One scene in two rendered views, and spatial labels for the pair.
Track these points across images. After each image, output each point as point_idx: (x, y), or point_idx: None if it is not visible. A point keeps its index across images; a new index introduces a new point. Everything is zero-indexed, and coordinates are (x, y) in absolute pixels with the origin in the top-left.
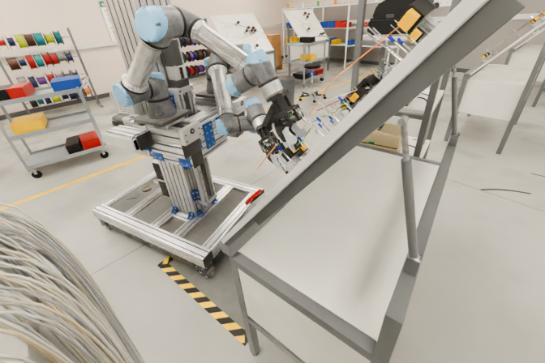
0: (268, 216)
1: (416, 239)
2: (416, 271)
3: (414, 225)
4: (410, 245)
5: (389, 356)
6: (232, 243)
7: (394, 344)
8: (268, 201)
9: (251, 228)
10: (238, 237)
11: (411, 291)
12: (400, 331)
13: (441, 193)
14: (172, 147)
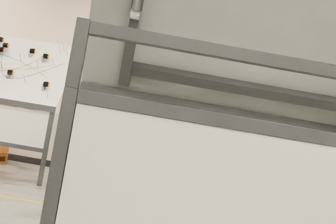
0: (121, 62)
1: None
2: (127, 19)
3: None
4: None
5: (67, 71)
6: (85, 82)
7: (71, 48)
8: None
9: (114, 90)
10: (95, 84)
11: (110, 24)
12: (75, 27)
13: (270, 53)
14: None
